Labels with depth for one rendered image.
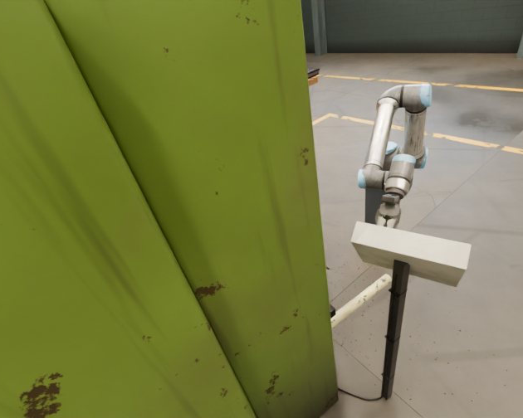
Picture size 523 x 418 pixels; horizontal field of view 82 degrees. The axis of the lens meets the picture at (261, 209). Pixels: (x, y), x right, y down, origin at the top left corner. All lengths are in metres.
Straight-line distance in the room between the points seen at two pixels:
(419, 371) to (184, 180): 1.83
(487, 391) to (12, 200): 2.17
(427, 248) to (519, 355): 1.40
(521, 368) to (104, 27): 2.34
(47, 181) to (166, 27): 0.30
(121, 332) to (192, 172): 0.34
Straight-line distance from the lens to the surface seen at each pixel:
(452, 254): 1.07
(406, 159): 1.36
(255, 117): 0.68
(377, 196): 2.46
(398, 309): 1.33
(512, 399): 2.23
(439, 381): 2.16
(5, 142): 0.48
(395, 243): 1.07
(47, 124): 0.48
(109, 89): 0.57
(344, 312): 1.53
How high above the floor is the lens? 1.91
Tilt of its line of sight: 35 degrees down
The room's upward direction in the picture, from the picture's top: 13 degrees counter-clockwise
